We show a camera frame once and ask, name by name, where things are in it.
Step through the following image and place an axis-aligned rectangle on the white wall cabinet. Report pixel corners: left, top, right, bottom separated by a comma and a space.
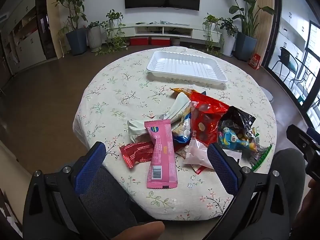
0, 2, 48, 75

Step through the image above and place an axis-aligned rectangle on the black metal balcony table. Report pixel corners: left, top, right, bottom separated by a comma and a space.
290, 56, 317, 90

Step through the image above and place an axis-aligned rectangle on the black chair teal cushion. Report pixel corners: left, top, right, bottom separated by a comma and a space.
271, 47, 299, 83

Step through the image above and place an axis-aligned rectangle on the orange snack packet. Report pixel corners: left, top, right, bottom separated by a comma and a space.
171, 87, 200, 98

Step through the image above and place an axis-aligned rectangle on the black snack packet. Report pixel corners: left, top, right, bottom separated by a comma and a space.
217, 106, 257, 140

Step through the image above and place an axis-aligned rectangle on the person's left hand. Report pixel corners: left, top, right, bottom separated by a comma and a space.
119, 221, 166, 240

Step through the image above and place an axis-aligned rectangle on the trailing plant on cabinet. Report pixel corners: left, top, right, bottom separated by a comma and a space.
202, 14, 223, 55

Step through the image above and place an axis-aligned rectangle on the red bag on floor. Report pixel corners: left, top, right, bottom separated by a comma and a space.
247, 53, 261, 70

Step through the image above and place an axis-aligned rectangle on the white pale green packet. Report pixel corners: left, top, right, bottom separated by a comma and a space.
127, 92, 193, 142

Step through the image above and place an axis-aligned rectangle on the beige sofa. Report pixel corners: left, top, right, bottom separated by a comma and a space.
0, 139, 34, 205

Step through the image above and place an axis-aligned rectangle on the translucent pinkish white packet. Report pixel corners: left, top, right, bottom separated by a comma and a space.
183, 138, 214, 174

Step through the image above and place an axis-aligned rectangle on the clear green-edged seed packet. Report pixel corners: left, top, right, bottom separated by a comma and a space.
240, 145, 273, 172

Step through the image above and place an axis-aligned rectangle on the broad leaf plant blue pot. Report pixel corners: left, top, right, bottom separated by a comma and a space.
217, 0, 275, 62

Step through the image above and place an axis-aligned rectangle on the red storage box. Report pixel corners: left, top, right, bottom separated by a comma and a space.
130, 37, 150, 46
151, 37, 172, 47

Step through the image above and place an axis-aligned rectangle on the small red crinkled packet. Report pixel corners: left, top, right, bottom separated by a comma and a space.
119, 142, 155, 169

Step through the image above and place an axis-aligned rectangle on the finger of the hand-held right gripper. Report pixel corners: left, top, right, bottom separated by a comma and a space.
307, 127, 320, 145
286, 124, 320, 180

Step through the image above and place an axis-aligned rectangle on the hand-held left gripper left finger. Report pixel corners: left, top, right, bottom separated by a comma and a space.
22, 141, 110, 240

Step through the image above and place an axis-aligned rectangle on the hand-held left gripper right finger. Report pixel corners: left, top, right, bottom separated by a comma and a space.
207, 143, 299, 240

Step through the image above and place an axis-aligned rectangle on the plant in ribbed white pot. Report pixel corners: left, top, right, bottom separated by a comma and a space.
87, 21, 103, 52

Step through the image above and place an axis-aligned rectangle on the slender tree in blue pot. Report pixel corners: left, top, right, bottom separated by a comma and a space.
54, 0, 88, 56

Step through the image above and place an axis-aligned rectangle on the white television cabinet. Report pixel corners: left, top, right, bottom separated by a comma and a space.
122, 22, 223, 43

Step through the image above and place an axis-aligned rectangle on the white round stool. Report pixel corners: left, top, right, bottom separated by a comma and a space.
259, 86, 273, 103

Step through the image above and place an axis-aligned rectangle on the black framed glass door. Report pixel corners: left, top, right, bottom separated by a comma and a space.
265, 0, 320, 130

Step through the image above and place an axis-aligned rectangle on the white plastic tray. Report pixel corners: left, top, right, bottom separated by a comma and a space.
146, 51, 228, 87

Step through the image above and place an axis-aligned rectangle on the pink snack bar packet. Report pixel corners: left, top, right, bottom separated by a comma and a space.
144, 119, 178, 189

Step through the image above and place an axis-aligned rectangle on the dark tall cabinet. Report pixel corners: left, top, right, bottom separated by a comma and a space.
35, 0, 57, 60

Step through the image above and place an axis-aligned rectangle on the person's right hand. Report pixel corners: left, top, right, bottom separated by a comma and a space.
294, 179, 320, 230

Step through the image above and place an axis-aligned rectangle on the blue panda snack packet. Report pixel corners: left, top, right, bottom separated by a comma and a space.
217, 127, 258, 152

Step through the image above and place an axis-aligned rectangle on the large red snack bag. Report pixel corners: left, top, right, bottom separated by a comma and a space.
190, 92, 230, 147

